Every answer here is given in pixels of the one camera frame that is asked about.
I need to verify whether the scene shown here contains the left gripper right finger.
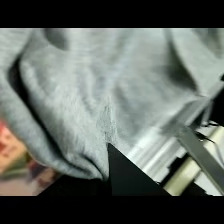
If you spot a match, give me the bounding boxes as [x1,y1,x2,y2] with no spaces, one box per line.
[106,142,171,197]

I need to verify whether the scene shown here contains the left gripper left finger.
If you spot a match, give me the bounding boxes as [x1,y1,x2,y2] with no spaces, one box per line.
[37,174,112,197]

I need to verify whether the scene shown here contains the grey garment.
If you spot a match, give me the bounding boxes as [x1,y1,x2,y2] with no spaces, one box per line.
[0,27,224,181]

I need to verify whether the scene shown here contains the silver frame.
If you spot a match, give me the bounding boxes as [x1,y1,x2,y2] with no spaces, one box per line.
[127,96,224,197]

